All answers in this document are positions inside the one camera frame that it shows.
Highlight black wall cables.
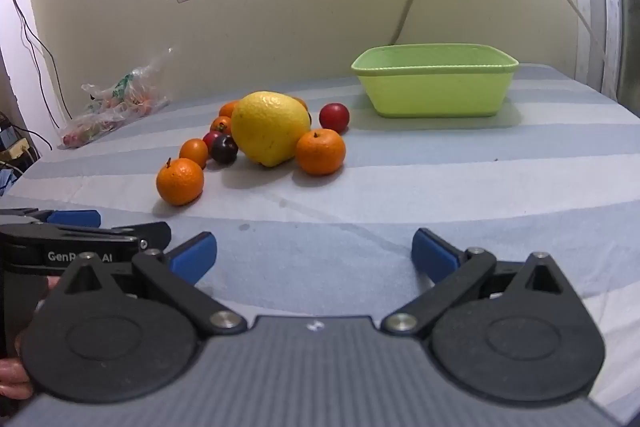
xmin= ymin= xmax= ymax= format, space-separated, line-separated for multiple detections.
xmin=0 ymin=0 xmax=71 ymax=128

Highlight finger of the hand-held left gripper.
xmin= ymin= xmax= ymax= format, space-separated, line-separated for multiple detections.
xmin=0 ymin=208 xmax=102 ymax=229
xmin=111 ymin=221 xmax=172 ymax=254

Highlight clear plastic bag of produce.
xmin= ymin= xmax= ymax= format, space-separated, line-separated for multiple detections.
xmin=61 ymin=48 xmax=173 ymax=150

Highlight orange tangerine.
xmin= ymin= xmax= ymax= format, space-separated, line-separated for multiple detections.
xmin=296 ymin=129 xmax=347 ymax=176
xmin=156 ymin=158 xmax=205 ymax=206

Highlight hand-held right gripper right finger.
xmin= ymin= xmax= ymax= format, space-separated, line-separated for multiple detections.
xmin=381 ymin=228 xmax=581 ymax=334

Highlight grey striped bed sheet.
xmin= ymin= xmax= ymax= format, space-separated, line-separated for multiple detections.
xmin=0 ymin=63 xmax=640 ymax=427

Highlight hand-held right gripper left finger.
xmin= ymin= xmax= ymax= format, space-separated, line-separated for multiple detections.
xmin=54 ymin=232 xmax=247 ymax=336

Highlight large yellow lemon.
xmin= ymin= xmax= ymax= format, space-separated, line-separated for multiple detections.
xmin=231 ymin=91 xmax=312 ymax=168

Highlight green plastic basin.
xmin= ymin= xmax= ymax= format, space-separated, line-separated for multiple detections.
xmin=351 ymin=44 xmax=520 ymax=118

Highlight grey metal window frame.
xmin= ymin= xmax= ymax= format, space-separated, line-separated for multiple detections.
xmin=562 ymin=0 xmax=623 ymax=100

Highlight blue cloth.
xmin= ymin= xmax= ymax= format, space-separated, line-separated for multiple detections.
xmin=0 ymin=167 xmax=21 ymax=198

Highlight yellowed power adapter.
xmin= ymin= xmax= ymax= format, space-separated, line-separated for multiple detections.
xmin=2 ymin=139 xmax=32 ymax=160

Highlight person's left hand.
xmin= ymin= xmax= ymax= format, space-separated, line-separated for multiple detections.
xmin=0 ymin=329 xmax=35 ymax=400

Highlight frosted floral window glass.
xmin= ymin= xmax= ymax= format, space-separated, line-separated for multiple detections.
xmin=612 ymin=0 xmax=640 ymax=118

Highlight dark purple plum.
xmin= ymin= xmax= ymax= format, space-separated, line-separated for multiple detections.
xmin=210 ymin=135 xmax=239 ymax=166

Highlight smooth orange fruit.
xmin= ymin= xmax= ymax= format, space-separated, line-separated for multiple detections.
xmin=179 ymin=138 xmax=209 ymax=169

